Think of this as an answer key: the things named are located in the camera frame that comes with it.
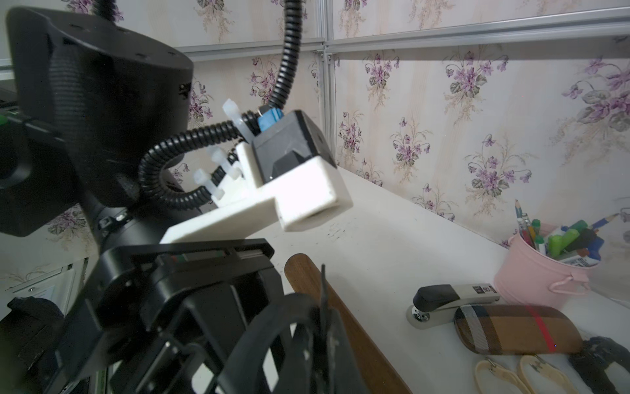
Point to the black analog watch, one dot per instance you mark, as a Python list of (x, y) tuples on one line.
[(272, 331)]

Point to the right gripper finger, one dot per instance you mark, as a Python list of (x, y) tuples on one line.
[(334, 354)]

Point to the black and beige stapler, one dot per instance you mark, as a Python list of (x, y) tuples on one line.
[(436, 305)]

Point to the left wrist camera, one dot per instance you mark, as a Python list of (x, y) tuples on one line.
[(286, 175)]

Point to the wooden watch stand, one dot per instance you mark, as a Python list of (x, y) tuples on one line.
[(377, 372)]

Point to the beige watch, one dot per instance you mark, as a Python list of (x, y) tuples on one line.
[(491, 377), (533, 370)]

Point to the pens in bucket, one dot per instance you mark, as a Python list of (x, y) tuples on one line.
[(576, 245)]

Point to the pink pen bucket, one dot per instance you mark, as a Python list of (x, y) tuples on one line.
[(528, 277)]

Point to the black sport watch near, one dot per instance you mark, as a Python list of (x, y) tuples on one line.
[(596, 356)]

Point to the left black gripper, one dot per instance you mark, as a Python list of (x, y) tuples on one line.
[(153, 314)]

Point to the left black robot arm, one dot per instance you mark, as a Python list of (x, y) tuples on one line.
[(100, 118)]

